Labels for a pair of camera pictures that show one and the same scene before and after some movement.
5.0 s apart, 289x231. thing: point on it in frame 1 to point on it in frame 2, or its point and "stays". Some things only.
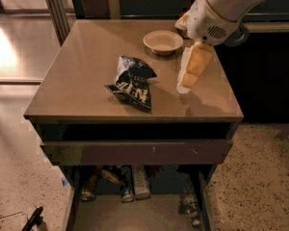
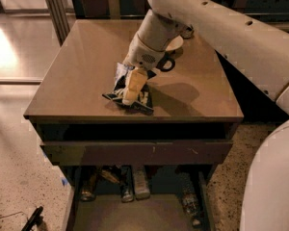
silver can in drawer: (141, 183) stays
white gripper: (206, 20) to (142, 56)
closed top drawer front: (138, 152) stays
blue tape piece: (64, 181) stays
